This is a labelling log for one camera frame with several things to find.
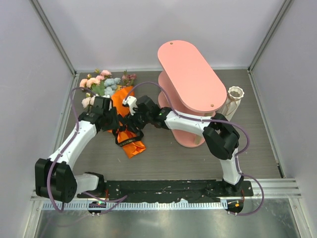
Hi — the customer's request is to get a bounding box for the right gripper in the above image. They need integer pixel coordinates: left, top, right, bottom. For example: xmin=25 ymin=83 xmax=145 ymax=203
xmin=124 ymin=105 xmax=152 ymax=134

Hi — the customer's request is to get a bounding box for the black ribbon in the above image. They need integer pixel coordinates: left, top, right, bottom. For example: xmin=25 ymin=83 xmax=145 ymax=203
xmin=112 ymin=122 xmax=144 ymax=147

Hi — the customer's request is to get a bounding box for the orange flower bouquet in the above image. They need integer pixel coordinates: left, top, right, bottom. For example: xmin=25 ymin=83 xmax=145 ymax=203
xmin=79 ymin=69 xmax=146 ymax=159

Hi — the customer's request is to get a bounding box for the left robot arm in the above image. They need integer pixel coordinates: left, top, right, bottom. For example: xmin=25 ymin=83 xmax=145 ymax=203
xmin=35 ymin=107 xmax=119 ymax=203

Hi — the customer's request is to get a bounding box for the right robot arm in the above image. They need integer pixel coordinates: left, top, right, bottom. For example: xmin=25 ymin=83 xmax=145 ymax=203
xmin=122 ymin=96 xmax=243 ymax=196

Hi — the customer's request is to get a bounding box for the white ribbed ceramic vase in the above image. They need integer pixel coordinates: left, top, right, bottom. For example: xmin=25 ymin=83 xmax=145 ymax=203
xmin=217 ymin=86 xmax=245 ymax=121

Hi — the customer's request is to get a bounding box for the pink three-tier shelf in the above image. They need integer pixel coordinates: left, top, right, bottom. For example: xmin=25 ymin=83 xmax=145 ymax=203
xmin=157 ymin=39 xmax=227 ymax=149

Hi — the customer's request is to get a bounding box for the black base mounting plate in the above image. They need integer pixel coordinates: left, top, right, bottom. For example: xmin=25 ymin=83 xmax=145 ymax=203
xmin=90 ymin=179 xmax=254 ymax=203

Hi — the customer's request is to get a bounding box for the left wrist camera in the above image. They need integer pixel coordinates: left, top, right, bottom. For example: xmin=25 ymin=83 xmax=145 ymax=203
xmin=91 ymin=95 xmax=112 ymax=114

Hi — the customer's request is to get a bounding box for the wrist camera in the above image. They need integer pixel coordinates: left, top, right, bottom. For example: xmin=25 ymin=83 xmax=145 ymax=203
xmin=91 ymin=95 xmax=112 ymax=114
xmin=122 ymin=96 xmax=138 ymax=116

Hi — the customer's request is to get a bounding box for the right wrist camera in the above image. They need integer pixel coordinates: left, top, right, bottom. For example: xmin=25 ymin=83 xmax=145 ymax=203
xmin=122 ymin=96 xmax=138 ymax=116

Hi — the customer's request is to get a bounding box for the white slotted cable duct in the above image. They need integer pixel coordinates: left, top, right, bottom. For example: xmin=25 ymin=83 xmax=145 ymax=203
xmin=42 ymin=200 xmax=229 ymax=211

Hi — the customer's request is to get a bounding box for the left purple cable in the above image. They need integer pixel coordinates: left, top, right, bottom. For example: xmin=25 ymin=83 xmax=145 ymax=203
xmin=47 ymin=86 xmax=128 ymax=214

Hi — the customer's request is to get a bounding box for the purple cable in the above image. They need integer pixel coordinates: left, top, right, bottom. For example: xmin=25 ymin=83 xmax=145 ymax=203
xmin=125 ymin=81 xmax=265 ymax=217
xmin=47 ymin=86 xmax=128 ymax=214

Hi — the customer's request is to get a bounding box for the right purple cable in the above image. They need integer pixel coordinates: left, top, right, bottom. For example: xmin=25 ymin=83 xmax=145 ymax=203
xmin=125 ymin=81 xmax=265 ymax=217

